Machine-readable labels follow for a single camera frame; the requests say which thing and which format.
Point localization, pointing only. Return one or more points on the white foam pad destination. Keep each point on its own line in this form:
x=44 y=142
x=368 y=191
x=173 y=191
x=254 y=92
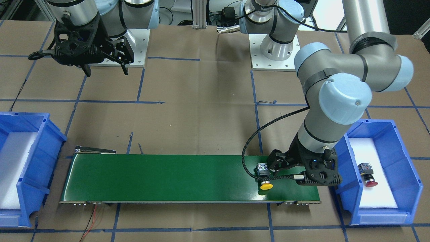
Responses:
x=13 y=157

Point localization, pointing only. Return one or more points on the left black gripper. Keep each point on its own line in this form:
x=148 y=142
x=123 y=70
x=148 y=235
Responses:
x=293 y=157

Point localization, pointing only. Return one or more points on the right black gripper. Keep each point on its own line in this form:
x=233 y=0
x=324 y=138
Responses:
x=106 y=45

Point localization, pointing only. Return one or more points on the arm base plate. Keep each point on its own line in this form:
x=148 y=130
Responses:
x=138 y=40
x=267 y=55

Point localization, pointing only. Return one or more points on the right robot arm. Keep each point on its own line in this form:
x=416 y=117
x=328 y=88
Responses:
x=117 y=15

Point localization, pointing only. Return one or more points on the green conveyor belt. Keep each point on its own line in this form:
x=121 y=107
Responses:
x=103 y=176

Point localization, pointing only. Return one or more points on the red mushroom push button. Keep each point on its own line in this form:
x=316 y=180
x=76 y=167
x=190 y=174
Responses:
x=366 y=173

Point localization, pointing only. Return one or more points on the aluminium frame post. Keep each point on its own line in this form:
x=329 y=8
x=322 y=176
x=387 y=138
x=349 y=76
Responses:
x=199 y=10

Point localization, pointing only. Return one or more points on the blue destination bin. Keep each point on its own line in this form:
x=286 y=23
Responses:
x=33 y=184

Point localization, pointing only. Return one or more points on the blue bin with buttons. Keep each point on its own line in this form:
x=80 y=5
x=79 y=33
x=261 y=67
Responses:
x=395 y=199

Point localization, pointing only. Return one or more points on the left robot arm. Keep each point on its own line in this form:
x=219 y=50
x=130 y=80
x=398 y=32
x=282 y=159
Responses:
x=337 y=88

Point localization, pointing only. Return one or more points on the yellow mushroom push button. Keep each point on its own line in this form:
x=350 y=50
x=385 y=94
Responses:
x=262 y=171

